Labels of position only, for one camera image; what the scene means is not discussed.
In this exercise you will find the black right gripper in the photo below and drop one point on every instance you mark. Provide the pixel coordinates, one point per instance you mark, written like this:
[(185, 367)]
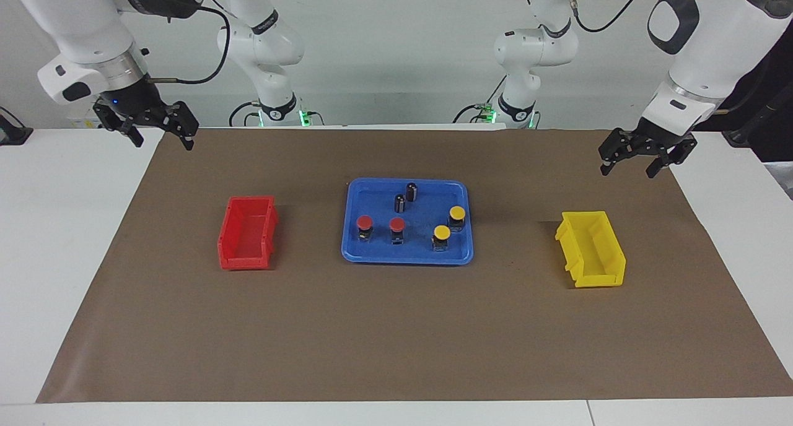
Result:
[(136, 101)]

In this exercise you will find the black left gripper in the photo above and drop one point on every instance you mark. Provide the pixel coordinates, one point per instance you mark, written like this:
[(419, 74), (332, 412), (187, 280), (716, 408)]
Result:
[(657, 138)]

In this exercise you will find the yellow push button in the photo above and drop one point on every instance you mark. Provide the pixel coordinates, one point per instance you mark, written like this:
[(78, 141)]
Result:
[(457, 213), (441, 232)]

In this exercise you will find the red push button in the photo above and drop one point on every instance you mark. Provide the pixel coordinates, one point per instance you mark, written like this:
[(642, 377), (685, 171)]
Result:
[(364, 222), (397, 225)]

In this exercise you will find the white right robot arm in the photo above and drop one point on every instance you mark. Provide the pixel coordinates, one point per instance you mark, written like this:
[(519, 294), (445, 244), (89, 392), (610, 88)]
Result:
[(93, 30)]

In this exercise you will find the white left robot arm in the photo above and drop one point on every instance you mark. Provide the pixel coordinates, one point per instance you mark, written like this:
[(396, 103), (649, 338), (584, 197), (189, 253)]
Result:
[(712, 42)]

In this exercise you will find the yellow plastic bin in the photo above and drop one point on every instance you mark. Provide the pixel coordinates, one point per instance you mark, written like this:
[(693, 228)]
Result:
[(595, 259)]

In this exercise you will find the black equipment stand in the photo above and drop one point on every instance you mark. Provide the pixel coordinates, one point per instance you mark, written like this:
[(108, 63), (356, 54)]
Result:
[(774, 129)]

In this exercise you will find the black clamp base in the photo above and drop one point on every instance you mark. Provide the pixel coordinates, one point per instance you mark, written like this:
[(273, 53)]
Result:
[(12, 135)]

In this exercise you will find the red plastic bin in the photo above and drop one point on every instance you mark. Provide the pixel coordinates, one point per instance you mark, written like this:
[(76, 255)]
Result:
[(248, 240)]

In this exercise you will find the black cylindrical capacitor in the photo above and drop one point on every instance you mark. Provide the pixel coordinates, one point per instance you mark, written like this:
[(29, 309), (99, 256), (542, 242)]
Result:
[(411, 192), (399, 204)]

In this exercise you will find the blue plastic tray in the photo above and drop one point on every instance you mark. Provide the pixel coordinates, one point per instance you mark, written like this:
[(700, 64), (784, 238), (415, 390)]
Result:
[(378, 249)]

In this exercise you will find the brown paper table mat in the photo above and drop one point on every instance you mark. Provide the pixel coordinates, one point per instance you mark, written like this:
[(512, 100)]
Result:
[(396, 333)]

